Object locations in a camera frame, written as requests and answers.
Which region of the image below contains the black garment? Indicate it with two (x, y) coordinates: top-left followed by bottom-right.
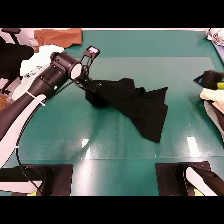
(84, 77), (169, 144)
(193, 69), (224, 90)

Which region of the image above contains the brown garment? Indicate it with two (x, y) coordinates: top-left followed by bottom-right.
(34, 28), (83, 53)

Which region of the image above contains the white garment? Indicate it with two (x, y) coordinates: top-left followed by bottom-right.
(205, 28), (224, 47)
(19, 44), (65, 78)

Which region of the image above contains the cream garment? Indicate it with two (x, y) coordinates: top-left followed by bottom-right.
(199, 87), (224, 115)

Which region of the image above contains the black office chair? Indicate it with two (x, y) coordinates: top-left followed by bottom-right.
(0, 28), (35, 95)

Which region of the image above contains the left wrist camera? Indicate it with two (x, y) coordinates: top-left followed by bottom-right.
(79, 45), (101, 80)

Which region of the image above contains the black cable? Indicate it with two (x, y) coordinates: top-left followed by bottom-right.
(15, 145), (45, 196)

